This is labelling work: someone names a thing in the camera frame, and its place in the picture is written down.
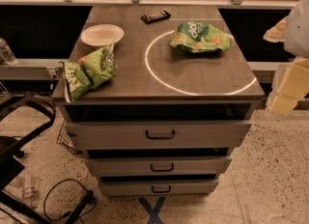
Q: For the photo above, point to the wire mesh basket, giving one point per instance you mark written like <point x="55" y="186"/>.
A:
<point x="63" y="139"/>

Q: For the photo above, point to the clear plastic bottle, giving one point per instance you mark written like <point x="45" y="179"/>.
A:
<point x="6" y="53"/>

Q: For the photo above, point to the crumpled green snack bag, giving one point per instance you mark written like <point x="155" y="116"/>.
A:
<point x="88" y="73"/>

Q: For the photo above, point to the black office chair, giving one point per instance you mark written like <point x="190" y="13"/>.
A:
<point x="11" y="148"/>

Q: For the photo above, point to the grey drawer cabinet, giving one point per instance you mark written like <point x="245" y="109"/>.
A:
<point x="155" y="82"/>

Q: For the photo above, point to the white paper plate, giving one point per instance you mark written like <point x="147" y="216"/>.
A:
<point x="101" y="35"/>

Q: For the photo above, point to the middle grey drawer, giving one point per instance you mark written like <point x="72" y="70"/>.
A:
<point x="158" y="166"/>

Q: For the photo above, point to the black candy bar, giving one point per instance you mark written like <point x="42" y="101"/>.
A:
<point x="155" y="17"/>

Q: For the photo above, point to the top grey drawer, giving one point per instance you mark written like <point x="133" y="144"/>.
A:
<point x="157" y="135"/>

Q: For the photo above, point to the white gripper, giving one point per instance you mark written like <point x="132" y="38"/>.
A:
<point x="297" y="31"/>

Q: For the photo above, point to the grey drawer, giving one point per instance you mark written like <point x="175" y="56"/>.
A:
<point x="123" y="189"/>
<point x="158" y="166"/>
<point x="157" y="135"/>

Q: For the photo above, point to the green rice chip bag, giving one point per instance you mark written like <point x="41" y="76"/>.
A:
<point x="199" y="37"/>

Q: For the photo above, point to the bottom grey drawer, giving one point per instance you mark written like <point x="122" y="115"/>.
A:
<point x="123" y="189"/>

